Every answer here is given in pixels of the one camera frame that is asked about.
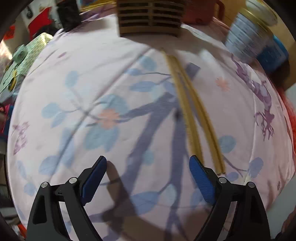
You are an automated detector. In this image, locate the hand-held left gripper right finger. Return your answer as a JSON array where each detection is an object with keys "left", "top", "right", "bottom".
[{"left": 189, "top": 155, "right": 271, "bottom": 241}]

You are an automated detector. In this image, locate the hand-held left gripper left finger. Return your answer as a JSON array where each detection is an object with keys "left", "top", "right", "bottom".
[{"left": 26, "top": 156, "right": 107, "bottom": 241}]

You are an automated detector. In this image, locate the bunch of wooden chopsticks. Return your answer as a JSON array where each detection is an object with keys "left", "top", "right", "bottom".
[{"left": 159, "top": 47, "right": 226, "bottom": 176}]

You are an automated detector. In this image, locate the wooden chopstick holder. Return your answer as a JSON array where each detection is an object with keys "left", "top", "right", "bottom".
[{"left": 117, "top": 0, "right": 183, "bottom": 37}]

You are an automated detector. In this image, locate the pink floral tablecloth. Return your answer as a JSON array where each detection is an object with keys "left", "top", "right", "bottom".
[{"left": 7, "top": 13, "right": 292, "bottom": 241}]

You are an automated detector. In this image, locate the small yellow pan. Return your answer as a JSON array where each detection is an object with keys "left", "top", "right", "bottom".
[{"left": 8, "top": 70, "right": 18, "bottom": 91}]

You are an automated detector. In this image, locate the blue lidded canister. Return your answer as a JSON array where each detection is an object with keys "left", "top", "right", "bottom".
[{"left": 255, "top": 35, "right": 289, "bottom": 72}]

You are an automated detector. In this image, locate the green checked table cover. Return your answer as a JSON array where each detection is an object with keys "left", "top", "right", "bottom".
[{"left": 0, "top": 32, "right": 55, "bottom": 98}]

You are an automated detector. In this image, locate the mint green rice cooker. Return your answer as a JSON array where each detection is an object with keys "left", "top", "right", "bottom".
[{"left": 13, "top": 44, "right": 28, "bottom": 63}]

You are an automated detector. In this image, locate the milk powder tin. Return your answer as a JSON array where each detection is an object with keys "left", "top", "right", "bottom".
[{"left": 223, "top": 0, "right": 278, "bottom": 64}]

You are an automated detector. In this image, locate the dark soy sauce bottle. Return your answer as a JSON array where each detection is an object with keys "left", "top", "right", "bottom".
[{"left": 57, "top": 0, "right": 82, "bottom": 32}]

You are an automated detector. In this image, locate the red electric pot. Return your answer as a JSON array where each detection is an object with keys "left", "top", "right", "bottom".
[{"left": 183, "top": 0, "right": 226, "bottom": 25}]

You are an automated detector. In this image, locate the red cloth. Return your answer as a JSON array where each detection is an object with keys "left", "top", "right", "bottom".
[{"left": 29, "top": 7, "right": 58, "bottom": 39}]

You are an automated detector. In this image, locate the red paper door decoration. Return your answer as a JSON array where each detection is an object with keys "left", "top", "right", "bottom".
[{"left": 5, "top": 25, "right": 16, "bottom": 40}]

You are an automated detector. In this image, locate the large cooking oil bottle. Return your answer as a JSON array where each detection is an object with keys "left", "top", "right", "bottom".
[{"left": 79, "top": 0, "right": 118, "bottom": 12}]

